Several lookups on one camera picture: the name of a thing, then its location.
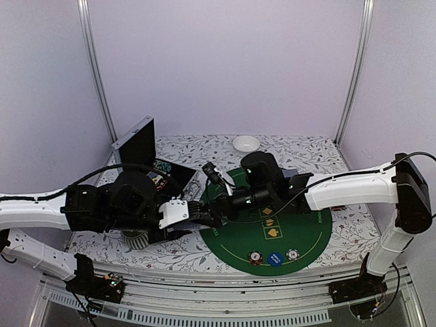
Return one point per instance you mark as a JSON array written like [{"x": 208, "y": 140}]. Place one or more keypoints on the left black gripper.
[{"x": 165, "y": 236}]

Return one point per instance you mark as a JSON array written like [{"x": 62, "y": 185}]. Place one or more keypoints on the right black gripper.
[{"x": 216, "y": 210}]

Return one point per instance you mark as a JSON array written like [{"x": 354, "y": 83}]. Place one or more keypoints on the red chip stack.
[{"x": 255, "y": 258}]

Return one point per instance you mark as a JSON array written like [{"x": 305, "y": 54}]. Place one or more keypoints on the blue small blind button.
[{"x": 275, "y": 259}]

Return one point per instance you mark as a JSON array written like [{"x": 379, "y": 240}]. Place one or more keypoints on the white chip stack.
[{"x": 293, "y": 255}]

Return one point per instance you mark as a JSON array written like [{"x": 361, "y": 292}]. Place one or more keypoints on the blue playing card deck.
[{"x": 201, "y": 223}]

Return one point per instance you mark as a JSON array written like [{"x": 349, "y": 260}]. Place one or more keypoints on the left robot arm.
[{"x": 129, "y": 203}]

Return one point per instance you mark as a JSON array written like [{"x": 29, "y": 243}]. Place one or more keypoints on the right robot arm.
[{"x": 261, "y": 182}]

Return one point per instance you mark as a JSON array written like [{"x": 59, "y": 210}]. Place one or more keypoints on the striped ceramic mug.
[{"x": 136, "y": 240}]

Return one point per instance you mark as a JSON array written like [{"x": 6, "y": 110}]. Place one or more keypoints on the poker chips back row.
[{"x": 162, "y": 166}]

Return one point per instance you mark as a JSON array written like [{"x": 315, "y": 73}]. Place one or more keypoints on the round green poker mat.
[{"x": 309, "y": 233}]

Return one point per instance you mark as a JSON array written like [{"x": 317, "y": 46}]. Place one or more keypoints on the white ceramic bowl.
[{"x": 246, "y": 144}]

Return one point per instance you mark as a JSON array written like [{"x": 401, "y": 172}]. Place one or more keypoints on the aluminium poker chip case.
[{"x": 138, "y": 146}]

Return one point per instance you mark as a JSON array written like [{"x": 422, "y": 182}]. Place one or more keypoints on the red black triangle button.
[{"x": 338, "y": 208}]

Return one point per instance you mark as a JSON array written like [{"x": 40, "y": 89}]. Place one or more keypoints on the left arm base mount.
[{"x": 109, "y": 288}]

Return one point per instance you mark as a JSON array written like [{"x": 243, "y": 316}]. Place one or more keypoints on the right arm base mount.
[{"x": 362, "y": 286}]

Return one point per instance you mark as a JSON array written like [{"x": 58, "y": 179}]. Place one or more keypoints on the right aluminium frame post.
[{"x": 363, "y": 39}]

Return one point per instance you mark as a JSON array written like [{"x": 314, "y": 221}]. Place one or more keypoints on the aluminium frame post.
[
  {"x": 89, "y": 42},
  {"x": 363, "y": 39}
]

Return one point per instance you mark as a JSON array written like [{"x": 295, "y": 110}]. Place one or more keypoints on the left aluminium frame post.
[{"x": 89, "y": 42}]

